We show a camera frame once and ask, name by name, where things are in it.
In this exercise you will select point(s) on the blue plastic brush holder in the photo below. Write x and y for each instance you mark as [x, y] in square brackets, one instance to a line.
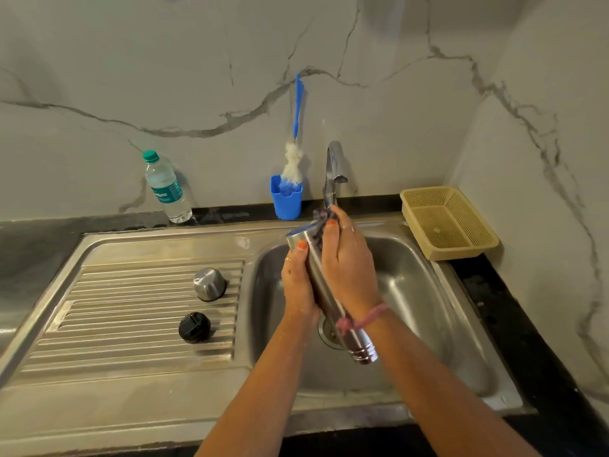
[286, 206]

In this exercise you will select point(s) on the yellow plastic basket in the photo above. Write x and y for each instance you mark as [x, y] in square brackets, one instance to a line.
[478, 242]

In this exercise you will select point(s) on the clear plastic water bottle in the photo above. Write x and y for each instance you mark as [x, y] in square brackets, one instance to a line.
[166, 190]

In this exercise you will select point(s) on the dark checked cloth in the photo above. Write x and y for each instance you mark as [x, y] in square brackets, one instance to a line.
[319, 233]

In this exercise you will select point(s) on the person's right hand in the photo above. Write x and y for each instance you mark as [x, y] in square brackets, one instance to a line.
[349, 276]

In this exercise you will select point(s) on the person's right forearm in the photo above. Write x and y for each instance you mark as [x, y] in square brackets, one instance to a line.
[447, 399]

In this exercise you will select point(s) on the steel cup cap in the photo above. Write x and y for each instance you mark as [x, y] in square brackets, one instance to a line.
[209, 284]

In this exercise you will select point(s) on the stainless steel flask body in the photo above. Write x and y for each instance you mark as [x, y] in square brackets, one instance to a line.
[361, 347]

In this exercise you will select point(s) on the chrome faucet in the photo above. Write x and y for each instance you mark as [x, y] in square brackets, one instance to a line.
[332, 161]

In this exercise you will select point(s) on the blue white bottle brush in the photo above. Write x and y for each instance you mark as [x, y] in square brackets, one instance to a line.
[298, 104]

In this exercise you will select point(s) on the person's left hand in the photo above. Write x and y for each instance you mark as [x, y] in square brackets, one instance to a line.
[297, 290]

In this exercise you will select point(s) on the person's left forearm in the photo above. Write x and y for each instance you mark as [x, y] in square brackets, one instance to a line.
[257, 399]

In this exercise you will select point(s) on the black stopper lid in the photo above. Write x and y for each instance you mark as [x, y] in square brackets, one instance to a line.
[194, 327]

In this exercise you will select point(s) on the stainless steel sink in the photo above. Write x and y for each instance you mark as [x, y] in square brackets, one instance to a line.
[142, 399]

